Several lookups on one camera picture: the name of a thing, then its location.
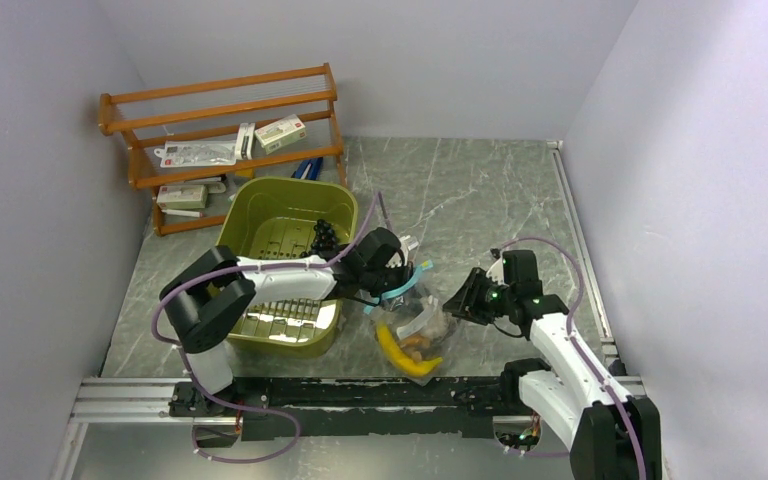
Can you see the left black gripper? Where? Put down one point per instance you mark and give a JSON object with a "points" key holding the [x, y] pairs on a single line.
{"points": [[405, 272]]}

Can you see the clear blister pack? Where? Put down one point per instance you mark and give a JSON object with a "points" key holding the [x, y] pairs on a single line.
{"points": [[192, 154]]}

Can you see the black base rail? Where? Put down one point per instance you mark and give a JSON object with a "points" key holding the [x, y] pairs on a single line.
{"points": [[470, 406]]}

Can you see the blue stapler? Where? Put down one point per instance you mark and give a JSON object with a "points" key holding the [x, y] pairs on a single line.
{"points": [[309, 169]]}

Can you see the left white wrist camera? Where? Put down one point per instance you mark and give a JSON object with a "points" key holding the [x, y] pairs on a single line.
{"points": [[408, 243]]}

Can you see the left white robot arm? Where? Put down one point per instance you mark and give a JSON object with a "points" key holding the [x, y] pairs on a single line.
{"points": [[205, 301]]}

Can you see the white box lower shelf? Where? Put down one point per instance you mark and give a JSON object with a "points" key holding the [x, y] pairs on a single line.
{"points": [[190, 196]]}

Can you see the clear zip top bag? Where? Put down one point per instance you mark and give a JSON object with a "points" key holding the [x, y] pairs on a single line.
{"points": [[416, 308]]}

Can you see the dark fake grape bunch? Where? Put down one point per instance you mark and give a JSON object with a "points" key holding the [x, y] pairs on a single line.
{"points": [[325, 243]]}

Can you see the orange wooden shelf rack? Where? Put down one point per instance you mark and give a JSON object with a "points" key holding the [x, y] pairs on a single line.
{"points": [[214, 130]]}

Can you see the yellow fake banana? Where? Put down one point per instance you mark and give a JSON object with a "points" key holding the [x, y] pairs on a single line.
{"points": [[412, 355]]}

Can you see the olive green plastic bin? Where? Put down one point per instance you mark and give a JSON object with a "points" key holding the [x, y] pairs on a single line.
{"points": [[271, 221]]}

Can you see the aluminium frame rail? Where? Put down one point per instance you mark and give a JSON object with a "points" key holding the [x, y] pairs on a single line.
{"points": [[123, 401]]}

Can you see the small white upright box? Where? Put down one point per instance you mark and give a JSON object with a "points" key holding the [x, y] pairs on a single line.
{"points": [[244, 142]]}

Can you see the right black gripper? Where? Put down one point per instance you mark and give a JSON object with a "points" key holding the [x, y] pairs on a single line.
{"points": [[466, 302]]}

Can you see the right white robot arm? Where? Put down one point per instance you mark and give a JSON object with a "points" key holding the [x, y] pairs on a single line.
{"points": [[609, 433]]}

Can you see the white green box on shelf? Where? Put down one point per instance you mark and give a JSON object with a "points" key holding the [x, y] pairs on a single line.
{"points": [[280, 133]]}

